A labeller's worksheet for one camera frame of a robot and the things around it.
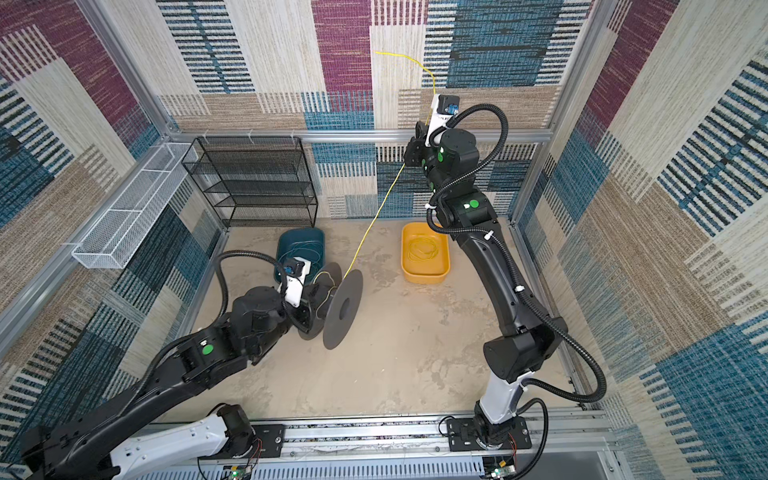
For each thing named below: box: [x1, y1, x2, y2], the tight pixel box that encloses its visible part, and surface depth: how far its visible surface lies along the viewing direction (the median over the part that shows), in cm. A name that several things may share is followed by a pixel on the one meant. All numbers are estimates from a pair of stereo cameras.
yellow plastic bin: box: [400, 222, 451, 285], surface depth 108 cm
